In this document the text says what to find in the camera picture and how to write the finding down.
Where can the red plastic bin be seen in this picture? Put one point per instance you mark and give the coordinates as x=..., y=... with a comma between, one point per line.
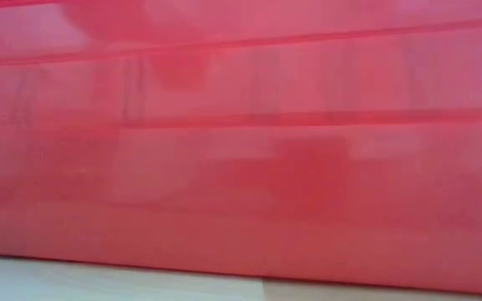
x=241, y=146

